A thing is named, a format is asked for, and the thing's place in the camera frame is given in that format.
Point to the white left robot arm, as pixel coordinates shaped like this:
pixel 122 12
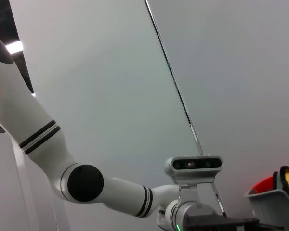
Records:
pixel 82 183

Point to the gray perforated storage box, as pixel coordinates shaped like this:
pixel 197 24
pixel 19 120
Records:
pixel 267 209

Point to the red orange cloth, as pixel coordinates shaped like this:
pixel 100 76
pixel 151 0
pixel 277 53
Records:
pixel 263 184

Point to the white ceiling light panel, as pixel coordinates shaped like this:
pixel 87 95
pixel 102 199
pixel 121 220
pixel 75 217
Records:
pixel 14 47

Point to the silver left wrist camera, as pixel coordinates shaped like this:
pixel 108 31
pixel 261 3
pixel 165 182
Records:
pixel 195 164

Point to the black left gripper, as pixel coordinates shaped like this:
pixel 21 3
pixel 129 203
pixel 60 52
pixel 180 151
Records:
pixel 219 225

